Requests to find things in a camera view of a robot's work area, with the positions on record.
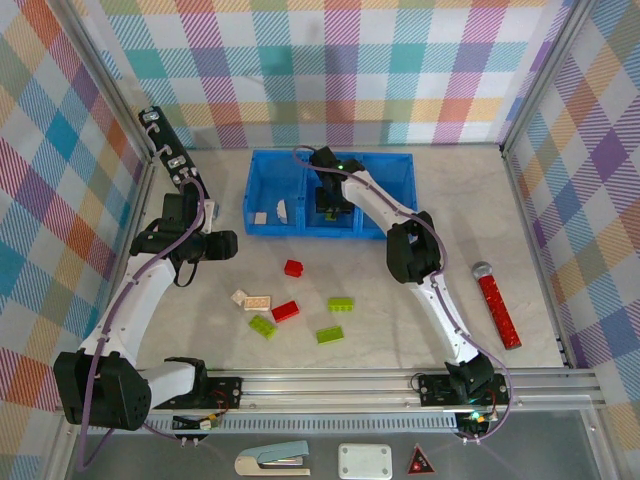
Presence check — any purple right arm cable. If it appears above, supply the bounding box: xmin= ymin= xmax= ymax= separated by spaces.
xmin=292 ymin=146 xmax=512 ymax=444

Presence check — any red glitter toy microphone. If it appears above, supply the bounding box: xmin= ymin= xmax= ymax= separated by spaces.
xmin=470 ymin=261 xmax=523 ymax=351

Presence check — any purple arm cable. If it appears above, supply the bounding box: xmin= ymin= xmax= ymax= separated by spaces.
xmin=74 ymin=179 xmax=209 ymax=474
xmin=292 ymin=146 xmax=512 ymax=444

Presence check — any aluminium frame post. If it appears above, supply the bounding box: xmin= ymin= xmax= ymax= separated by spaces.
xmin=499 ymin=0 xmax=599 ymax=156
xmin=54 ymin=0 xmax=156 ymax=164

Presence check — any small wiring connector module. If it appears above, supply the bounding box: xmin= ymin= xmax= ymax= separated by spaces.
xmin=172 ymin=412 xmax=224 ymax=434
xmin=457 ymin=409 xmax=494 ymax=436

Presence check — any white rectangular plate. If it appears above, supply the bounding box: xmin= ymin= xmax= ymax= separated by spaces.
xmin=337 ymin=443 xmax=393 ymax=480

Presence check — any red triangle sign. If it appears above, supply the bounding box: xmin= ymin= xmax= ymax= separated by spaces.
xmin=407 ymin=444 xmax=435 ymax=475

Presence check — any black power strip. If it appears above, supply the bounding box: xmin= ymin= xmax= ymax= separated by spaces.
xmin=138 ymin=105 xmax=211 ymax=201

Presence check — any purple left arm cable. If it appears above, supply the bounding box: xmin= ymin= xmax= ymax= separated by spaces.
xmin=74 ymin=179 xmax=209 ymax=474

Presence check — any aluminium mounting rail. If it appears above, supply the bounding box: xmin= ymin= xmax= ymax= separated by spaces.
xmin=54 ymin=367 xmax=607 ymax=417

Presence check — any grey-blue stapler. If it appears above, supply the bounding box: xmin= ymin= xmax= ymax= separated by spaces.
xmin=234 ymin=439 xmax=312 ymax=477

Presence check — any long red lego brick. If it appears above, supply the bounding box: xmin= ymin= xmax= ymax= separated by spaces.
xmin=271 ymin=301 xmax=301 ymax=323

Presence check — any blue three-compartment bin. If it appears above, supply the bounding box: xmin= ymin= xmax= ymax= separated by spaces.
xmin=242 ymin=148 xmax=419 ymax=241

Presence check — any slotted grey cable duct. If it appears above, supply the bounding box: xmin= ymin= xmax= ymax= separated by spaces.
xmin=79 ymin=412 xmax=494 ymax=435

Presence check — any aluminium side rail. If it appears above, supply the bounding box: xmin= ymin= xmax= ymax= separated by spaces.
xmin=84 ymin=157 xmax=157 ymax=376
xmin=501 ymin=144 xmax=576 ymax=371

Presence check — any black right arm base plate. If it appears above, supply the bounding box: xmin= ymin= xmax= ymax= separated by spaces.
xmin=417 ymin=372 xmax=511 ymax=407

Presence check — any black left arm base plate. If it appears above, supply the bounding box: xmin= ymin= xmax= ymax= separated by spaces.
xmin=152 ymin=375 xmax=244 ymax=411

